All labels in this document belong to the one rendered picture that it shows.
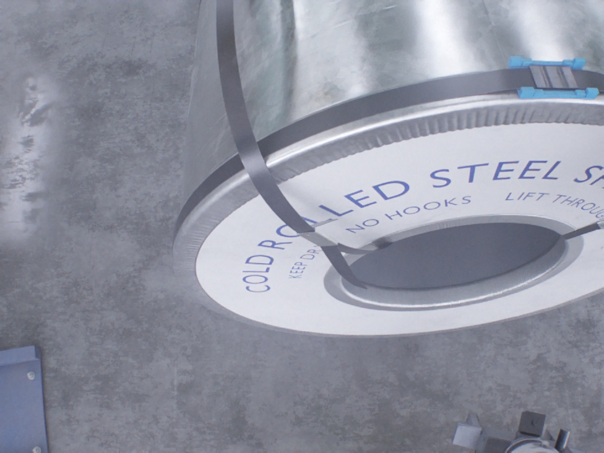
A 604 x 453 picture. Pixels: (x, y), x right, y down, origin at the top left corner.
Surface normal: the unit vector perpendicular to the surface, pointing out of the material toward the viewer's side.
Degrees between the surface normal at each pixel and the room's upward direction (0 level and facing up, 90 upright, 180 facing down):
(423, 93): 18
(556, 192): 90
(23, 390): 0
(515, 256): 60
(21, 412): 0
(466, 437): 25
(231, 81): 33
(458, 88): 14
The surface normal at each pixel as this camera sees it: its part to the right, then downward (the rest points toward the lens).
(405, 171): 0.04, 0.90
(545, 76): -0.04, -0.43
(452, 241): -0.36, -0.39
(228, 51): -0.48, -0.20
